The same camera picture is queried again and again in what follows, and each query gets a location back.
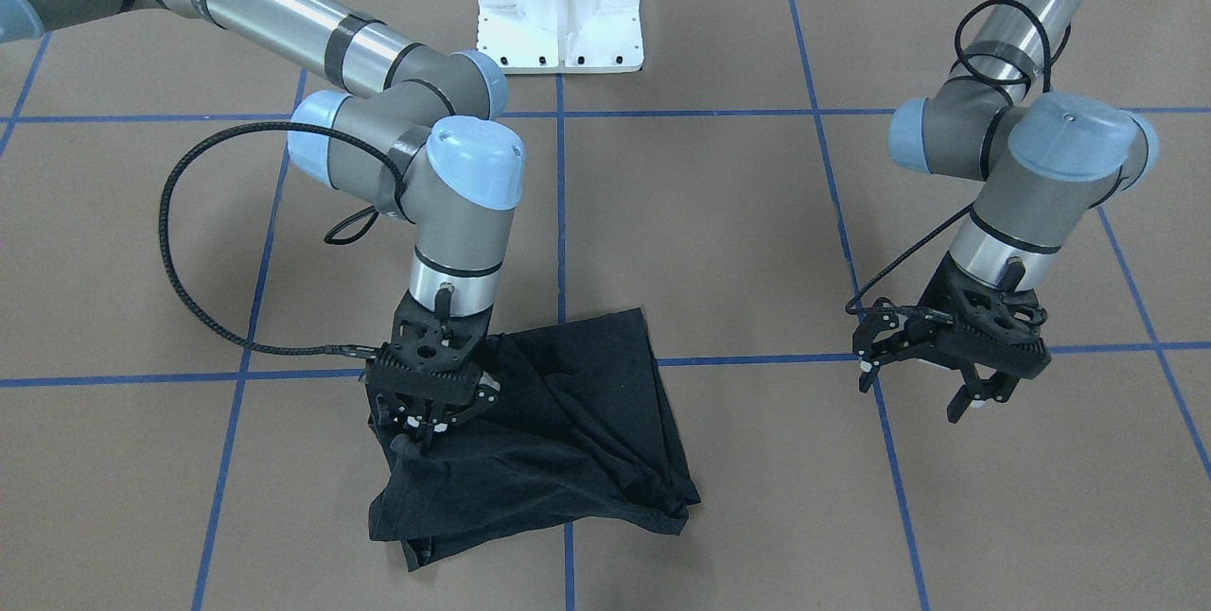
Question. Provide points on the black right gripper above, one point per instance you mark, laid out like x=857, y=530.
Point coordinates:
x=428, y=419

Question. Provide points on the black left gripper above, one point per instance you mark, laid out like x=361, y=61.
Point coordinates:
x=932, y=302

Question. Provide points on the black graphic t-shirt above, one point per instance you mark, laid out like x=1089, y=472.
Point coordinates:
x=583, y=427

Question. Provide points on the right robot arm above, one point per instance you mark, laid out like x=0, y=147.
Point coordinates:
x=98, y=351

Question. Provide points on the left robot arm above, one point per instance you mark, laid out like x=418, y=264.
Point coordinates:
x=1043, y=159

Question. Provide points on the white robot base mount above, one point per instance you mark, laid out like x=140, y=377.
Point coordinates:
x=562, y=36

